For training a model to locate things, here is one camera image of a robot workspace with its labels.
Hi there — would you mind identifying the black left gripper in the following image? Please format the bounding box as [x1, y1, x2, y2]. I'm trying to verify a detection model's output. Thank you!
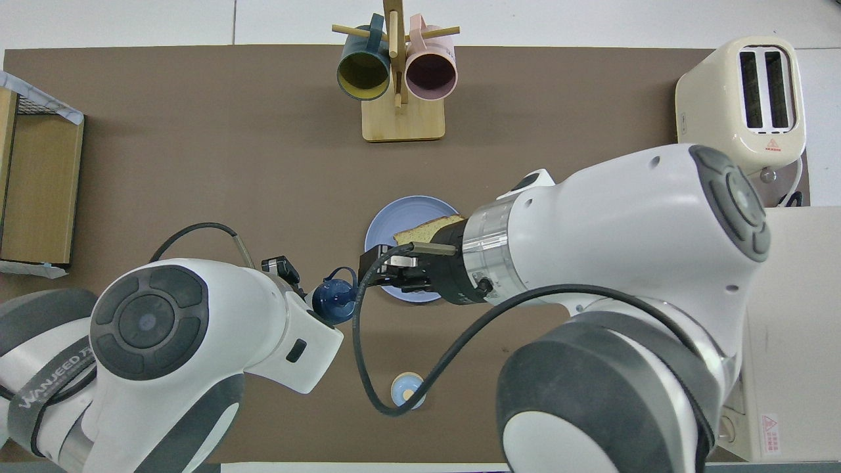
[261, 255, 304, 290]

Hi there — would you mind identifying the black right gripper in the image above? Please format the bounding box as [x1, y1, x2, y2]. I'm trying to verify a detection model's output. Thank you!
[360, 222, 490, 306]

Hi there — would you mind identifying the slice of toast bread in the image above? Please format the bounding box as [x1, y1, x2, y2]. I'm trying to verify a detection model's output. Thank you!
[393, 214, 466, 245]

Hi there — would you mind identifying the translucent squeeze bottle blue cap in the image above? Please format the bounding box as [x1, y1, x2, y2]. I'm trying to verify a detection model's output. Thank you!
[311, 266, 359, 326]

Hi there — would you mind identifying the periwinkle blue plate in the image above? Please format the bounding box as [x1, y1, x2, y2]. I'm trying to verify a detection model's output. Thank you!
[364, 195, 462, 304]

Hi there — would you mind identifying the brown table mat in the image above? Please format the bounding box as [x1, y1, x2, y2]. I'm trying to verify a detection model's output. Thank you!
[0, 45, 812, 464]

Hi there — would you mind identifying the wooden mug tree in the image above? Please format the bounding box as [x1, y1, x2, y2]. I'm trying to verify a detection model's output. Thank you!
[332, 0, 461, 143]

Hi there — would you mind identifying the pink mug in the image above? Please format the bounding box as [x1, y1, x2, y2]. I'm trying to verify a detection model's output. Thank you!
[404, 14, 458, 102]

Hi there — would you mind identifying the teal mug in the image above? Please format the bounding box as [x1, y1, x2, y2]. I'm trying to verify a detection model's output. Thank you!
[336, 13, 392, 102]

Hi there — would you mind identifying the white marbled paper sheet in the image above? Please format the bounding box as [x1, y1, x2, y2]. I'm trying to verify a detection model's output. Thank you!
[0, 260, 69, 281]
[0, 71, 85, 125]

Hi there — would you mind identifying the cream toaster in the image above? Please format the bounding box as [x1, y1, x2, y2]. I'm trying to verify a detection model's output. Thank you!
[675, 36, 807, 191]

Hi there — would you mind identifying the white toaster oven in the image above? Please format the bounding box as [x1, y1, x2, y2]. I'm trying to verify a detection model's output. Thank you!
[719, 207, 841, 462]

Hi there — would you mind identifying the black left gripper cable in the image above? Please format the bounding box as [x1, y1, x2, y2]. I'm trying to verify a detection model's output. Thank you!
[150, 222, 258, 270]

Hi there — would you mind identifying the wooden shelf with wire basket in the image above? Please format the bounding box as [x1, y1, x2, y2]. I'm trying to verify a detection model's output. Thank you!
[0, 71, 85, 277]

